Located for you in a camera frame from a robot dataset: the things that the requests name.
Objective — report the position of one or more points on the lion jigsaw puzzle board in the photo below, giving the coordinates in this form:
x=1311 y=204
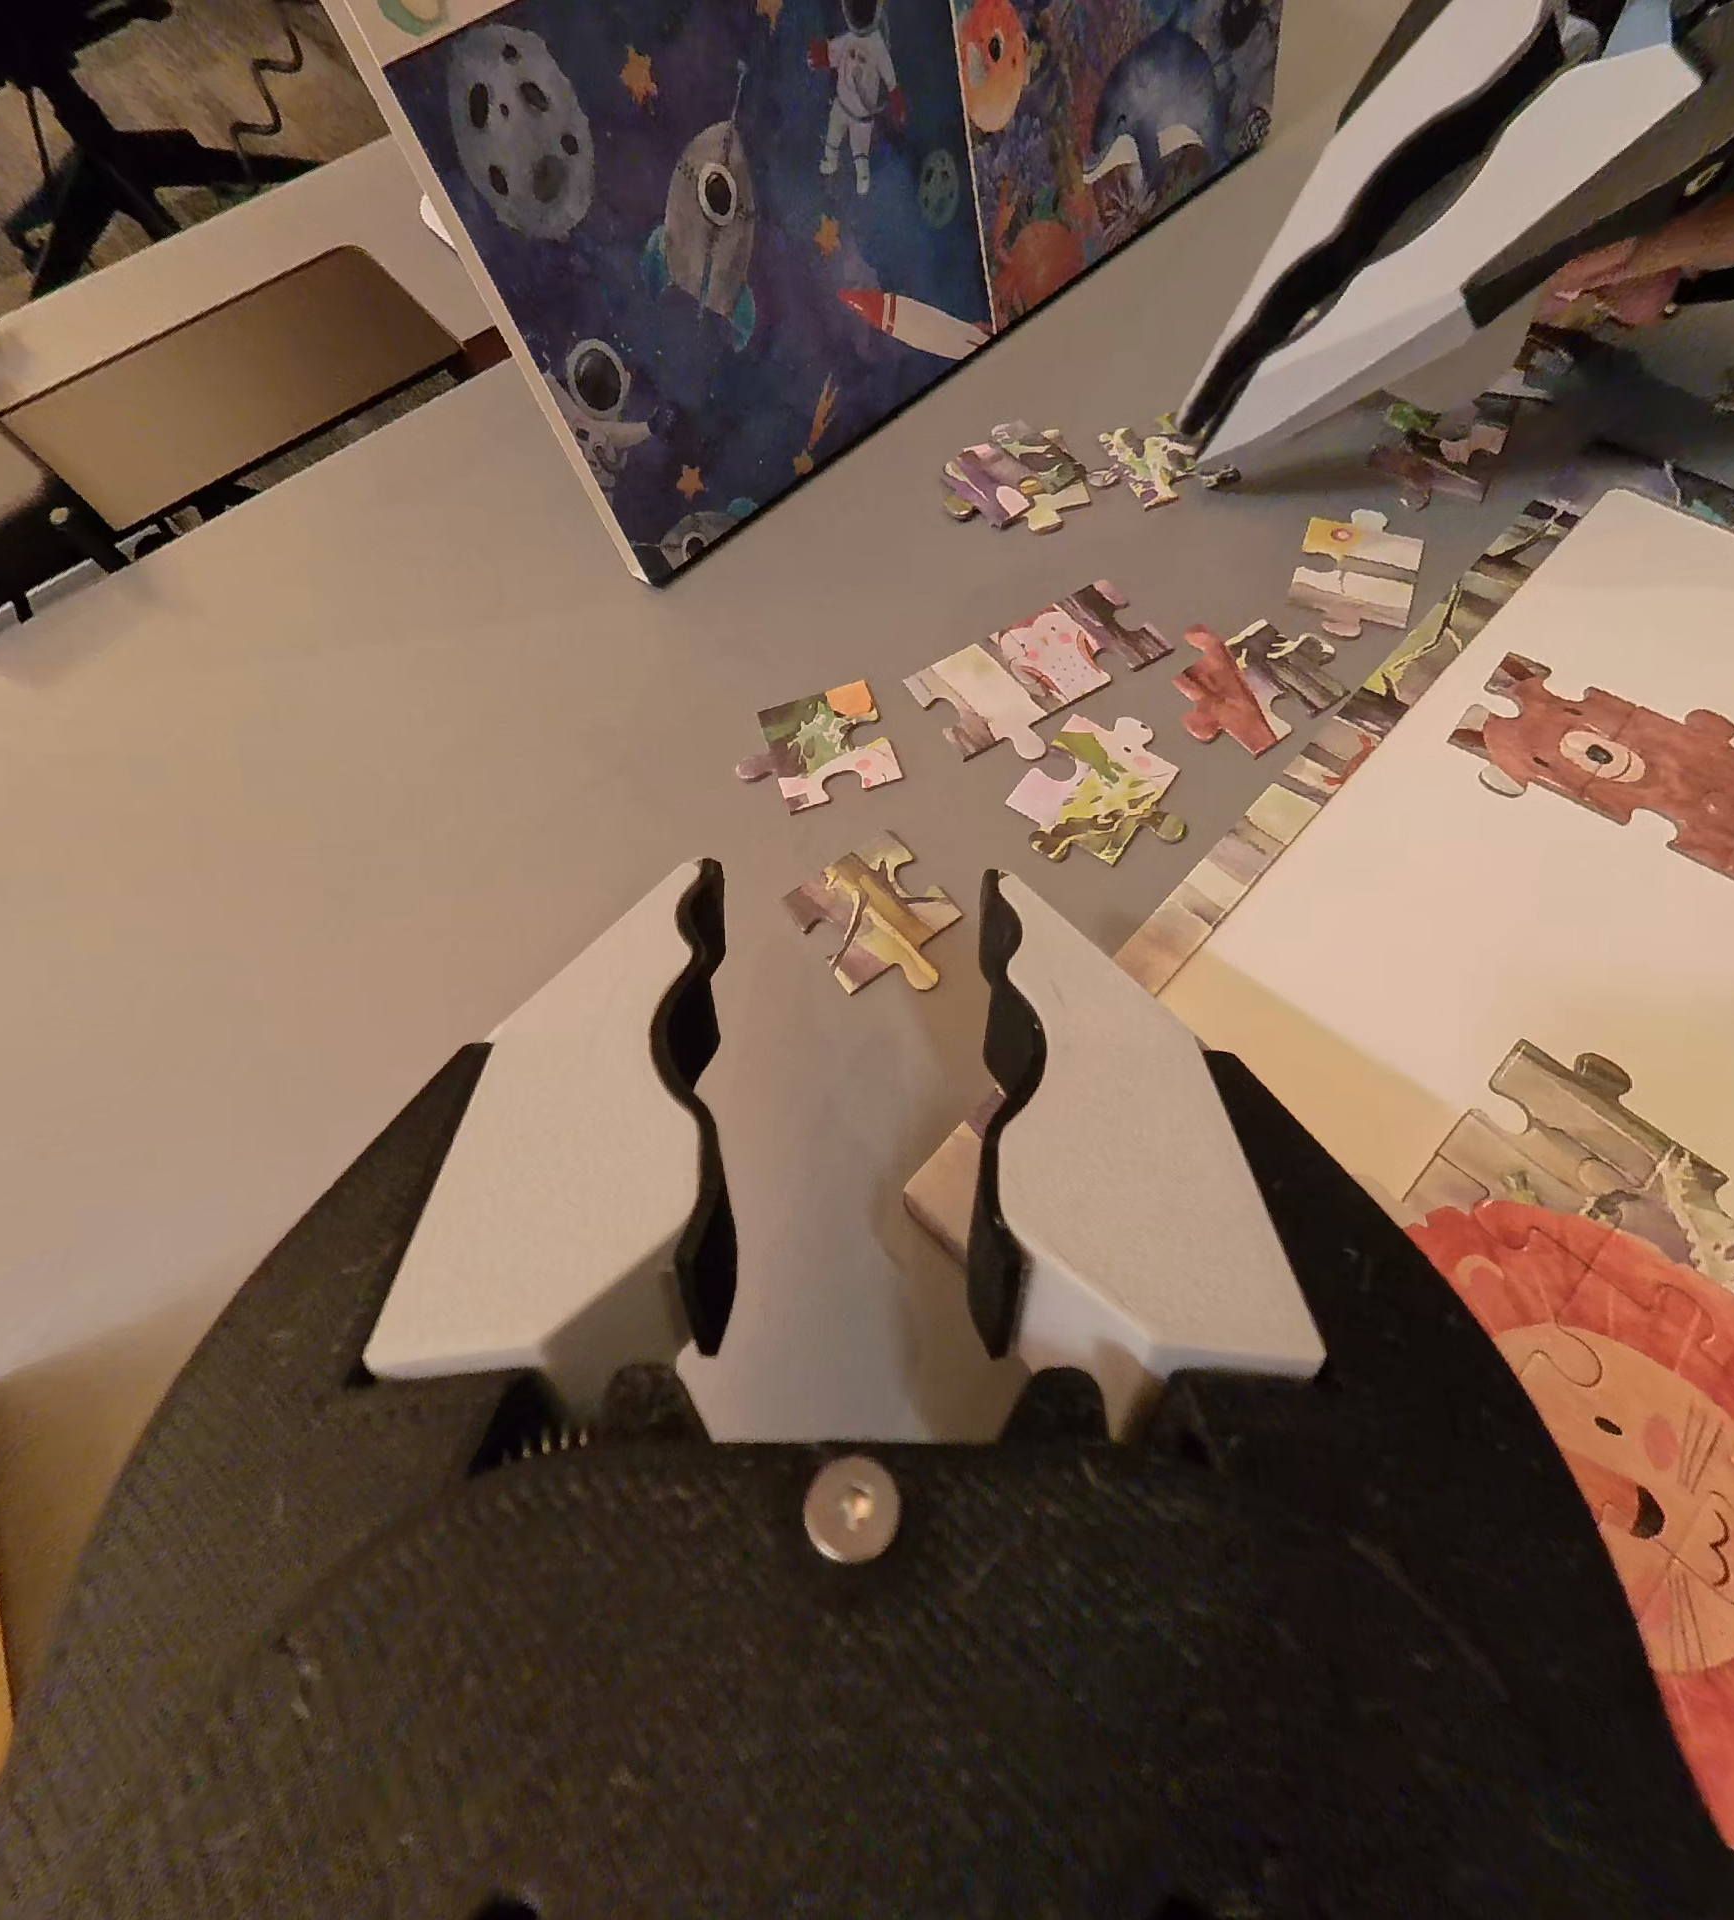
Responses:
x=1377 y=975

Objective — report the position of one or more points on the person's right hand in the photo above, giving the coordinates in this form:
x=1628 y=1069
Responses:
x=1707 y=255

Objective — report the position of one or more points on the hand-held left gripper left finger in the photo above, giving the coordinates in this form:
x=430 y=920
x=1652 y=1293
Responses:
x=537 y=1201

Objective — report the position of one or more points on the black office chair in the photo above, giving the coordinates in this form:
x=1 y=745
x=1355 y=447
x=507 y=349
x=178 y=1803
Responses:
x=72 y=165

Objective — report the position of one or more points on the orange corner puzzle piece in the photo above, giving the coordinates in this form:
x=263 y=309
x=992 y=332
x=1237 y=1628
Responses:
x=815 y=750

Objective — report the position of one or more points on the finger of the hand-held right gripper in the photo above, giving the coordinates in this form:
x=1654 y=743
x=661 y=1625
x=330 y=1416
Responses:
x=1318 y=225
x=1407 y=316

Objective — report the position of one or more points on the space print puzzle box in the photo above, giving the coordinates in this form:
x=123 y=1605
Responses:
x=747 y=225

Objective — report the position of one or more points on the tree branch puzzle piece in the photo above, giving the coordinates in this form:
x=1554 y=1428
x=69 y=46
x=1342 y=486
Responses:
x=868 y=915

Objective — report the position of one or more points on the dark green white puzzle piece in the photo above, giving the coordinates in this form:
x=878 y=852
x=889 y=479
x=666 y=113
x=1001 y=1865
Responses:
x=1144 y=465

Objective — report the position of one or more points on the joined brown bear puzzle section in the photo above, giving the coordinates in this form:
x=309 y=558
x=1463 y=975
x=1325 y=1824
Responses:
x=1677 y=780

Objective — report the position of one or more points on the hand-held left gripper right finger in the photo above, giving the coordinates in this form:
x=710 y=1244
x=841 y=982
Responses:
x=1167 y=1201

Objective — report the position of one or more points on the pile of puzzle pieces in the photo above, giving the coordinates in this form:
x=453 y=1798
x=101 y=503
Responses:
x=1048 y=661

